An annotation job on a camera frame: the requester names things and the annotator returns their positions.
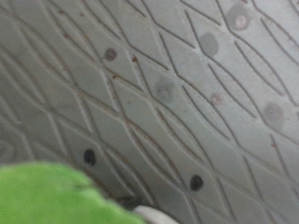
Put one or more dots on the green topped coffee pod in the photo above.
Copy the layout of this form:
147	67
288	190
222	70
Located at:
46	193

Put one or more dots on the white two-tier turntable shelf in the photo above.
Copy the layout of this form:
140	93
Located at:
187	124

